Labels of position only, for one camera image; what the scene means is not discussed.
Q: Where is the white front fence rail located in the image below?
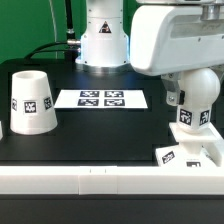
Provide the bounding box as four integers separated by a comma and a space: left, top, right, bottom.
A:
0, 166, 224, 195

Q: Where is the white block at left edge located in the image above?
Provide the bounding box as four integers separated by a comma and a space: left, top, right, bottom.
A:
0, 121, 3, 141

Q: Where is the white sheet with markers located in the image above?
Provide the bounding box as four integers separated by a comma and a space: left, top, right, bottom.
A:
55, 90, 148, 109

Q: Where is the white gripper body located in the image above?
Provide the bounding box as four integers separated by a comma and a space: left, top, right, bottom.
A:
130, 0, 224, 76

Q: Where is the white lamp shade cone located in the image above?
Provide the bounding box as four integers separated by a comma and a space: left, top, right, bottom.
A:
10, 70, 57, 135

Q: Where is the gripper finger with grey tip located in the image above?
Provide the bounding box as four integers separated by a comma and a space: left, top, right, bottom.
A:
161, 72, 185, 106

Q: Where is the white lamp bulb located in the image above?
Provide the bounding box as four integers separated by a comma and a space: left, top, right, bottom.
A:
176, 68, 220, 133

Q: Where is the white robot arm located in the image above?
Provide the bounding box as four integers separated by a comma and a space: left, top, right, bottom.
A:
77, 0, 224, 106

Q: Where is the black upright cable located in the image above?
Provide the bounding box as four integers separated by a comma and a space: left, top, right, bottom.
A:
64, 0, 76, 62

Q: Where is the white lamp base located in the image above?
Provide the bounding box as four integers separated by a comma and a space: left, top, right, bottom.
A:
155, 122, 224, 168

